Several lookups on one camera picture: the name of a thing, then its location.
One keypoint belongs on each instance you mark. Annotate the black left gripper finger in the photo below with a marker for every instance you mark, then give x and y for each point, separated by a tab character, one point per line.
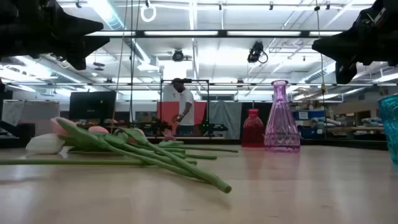
79	26
81	49

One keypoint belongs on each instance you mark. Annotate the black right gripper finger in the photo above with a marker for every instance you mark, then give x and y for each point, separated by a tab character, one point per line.
339	42
345	67

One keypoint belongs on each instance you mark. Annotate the teal glass vase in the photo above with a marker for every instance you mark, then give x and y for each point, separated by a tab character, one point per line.
390	130

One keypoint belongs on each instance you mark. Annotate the pink artificial tulip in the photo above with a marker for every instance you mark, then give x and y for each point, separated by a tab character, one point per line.
98	129
62	126

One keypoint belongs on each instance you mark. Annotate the black background robot arm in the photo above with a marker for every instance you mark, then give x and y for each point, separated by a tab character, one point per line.
157	126
214	127

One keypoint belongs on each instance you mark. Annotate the purple glass vase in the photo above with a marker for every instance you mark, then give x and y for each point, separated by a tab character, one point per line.
281	133

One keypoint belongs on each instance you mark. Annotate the red glass vase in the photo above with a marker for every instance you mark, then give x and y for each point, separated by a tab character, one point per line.
253	133

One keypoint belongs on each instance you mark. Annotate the black ceiling disc fixture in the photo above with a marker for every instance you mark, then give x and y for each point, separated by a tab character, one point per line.
99	64

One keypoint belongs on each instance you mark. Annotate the blue storage bin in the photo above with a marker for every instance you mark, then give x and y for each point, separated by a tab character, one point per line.
314	114

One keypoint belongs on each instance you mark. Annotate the black computer monitor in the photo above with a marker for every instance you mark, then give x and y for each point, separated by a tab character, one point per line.
92	105

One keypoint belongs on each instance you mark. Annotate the blue grey cloth roll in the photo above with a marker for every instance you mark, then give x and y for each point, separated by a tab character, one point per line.
326	121
371	121

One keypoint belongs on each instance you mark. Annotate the wooden background table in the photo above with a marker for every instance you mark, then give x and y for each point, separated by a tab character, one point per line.
357	128

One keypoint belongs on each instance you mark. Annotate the pale pink partition panel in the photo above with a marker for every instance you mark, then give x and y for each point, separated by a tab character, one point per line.
42	113

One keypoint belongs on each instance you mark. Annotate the white hanging cloth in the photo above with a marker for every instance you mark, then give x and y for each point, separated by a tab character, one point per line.
12	112

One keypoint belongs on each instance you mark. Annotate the black box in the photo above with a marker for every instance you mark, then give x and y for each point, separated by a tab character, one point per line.
25	129

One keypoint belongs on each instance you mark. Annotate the red hanging cloth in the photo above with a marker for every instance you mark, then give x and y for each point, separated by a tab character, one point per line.
166	112

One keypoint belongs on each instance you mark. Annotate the person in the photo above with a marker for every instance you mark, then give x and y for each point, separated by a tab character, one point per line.
186	105

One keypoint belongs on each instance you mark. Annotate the grey hanging cloth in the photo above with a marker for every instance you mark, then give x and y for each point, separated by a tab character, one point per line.
227	119

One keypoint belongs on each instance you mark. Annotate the black overhead camera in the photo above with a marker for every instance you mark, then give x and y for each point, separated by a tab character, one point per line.
255	51

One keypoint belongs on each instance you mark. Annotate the black metal frame stand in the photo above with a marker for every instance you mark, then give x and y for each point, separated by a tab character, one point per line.
199	80

